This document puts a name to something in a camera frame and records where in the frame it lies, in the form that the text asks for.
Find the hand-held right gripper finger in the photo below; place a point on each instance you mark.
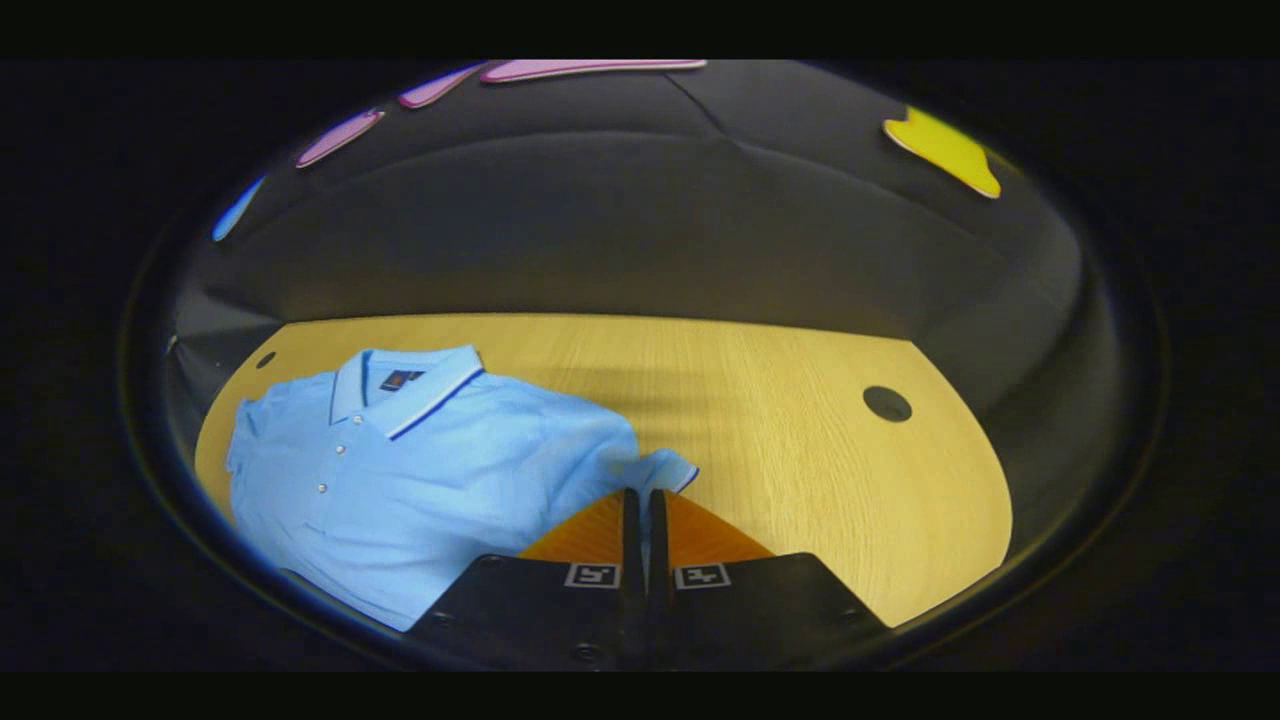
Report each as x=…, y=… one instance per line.
x=632, y=540
x=657, y=540

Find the light blue T-shirt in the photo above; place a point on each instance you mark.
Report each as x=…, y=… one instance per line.
x=400, y=480

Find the black backdrop cloth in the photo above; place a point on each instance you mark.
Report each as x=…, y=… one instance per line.
x=640, y=220

